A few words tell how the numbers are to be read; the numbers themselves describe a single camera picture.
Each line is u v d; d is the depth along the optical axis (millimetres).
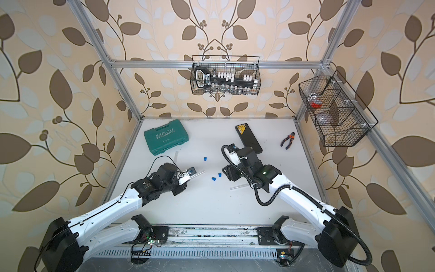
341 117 737
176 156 1019
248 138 1092
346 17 736
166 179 630
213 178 914
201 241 737
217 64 906
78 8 721
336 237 382
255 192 536
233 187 889
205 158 997
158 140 1038
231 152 680
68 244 390
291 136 1085
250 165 581
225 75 824
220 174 935
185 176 706
